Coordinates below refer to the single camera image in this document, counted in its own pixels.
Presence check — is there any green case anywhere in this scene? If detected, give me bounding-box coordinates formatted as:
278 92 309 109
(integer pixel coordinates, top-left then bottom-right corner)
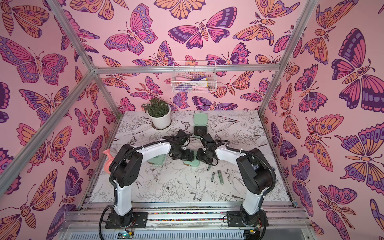
193 113 208 137
147 155 166 166
183 160 200 168

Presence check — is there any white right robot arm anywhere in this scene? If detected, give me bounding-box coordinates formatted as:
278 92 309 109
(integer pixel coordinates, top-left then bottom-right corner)
197 134 277 228

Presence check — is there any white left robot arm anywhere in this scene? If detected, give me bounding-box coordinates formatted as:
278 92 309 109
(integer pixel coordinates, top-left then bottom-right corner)
106 130 194 228

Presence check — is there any green nail clipper long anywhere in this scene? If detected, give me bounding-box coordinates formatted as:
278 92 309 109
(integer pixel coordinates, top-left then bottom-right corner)
218 170 224 185

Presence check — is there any potted green plant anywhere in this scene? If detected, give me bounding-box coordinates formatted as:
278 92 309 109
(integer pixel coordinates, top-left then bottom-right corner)
142 98 172 130

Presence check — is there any pink plastic toy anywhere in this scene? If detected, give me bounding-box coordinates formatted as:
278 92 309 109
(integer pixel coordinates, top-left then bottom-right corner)
103 149 115 174

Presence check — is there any white wire wall basket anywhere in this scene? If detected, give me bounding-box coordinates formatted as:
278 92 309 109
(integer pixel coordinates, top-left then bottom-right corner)
170 61 218 94

